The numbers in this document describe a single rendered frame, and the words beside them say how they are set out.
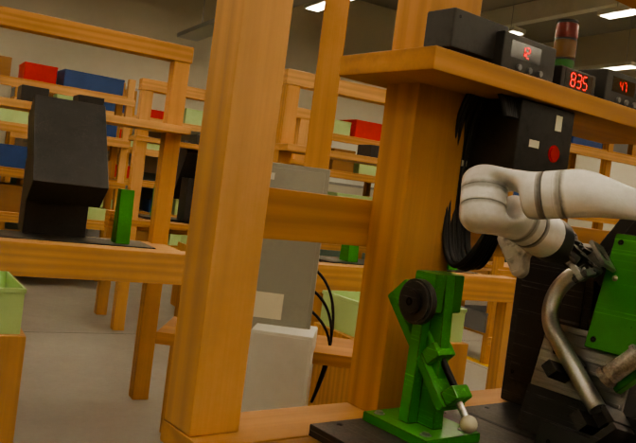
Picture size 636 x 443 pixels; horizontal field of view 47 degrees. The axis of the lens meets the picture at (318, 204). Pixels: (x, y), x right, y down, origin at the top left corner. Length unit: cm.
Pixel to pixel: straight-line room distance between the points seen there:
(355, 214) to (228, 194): 35
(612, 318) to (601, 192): 35
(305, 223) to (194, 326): 30
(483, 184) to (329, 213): 36
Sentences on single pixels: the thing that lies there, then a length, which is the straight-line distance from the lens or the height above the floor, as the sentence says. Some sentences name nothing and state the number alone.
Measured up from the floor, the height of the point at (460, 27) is 160.
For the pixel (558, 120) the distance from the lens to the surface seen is 152.
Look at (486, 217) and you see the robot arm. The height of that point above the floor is 127.
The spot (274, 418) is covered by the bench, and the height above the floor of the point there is 88.
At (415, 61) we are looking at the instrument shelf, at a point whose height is 152.
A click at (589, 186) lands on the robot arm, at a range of 108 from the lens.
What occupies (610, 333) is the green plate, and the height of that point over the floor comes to 110.
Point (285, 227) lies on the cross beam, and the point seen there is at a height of 121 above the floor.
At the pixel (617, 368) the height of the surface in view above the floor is 106.
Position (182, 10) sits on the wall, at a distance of 1160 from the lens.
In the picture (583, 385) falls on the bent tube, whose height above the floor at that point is 102.
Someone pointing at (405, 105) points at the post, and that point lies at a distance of 140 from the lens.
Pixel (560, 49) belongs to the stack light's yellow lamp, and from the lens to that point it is 178.
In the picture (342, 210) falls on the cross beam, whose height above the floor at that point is 125.
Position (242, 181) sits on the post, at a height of 128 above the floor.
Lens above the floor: 128
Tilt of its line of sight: 1 degrees down
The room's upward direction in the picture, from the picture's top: 7 degrees clockwise
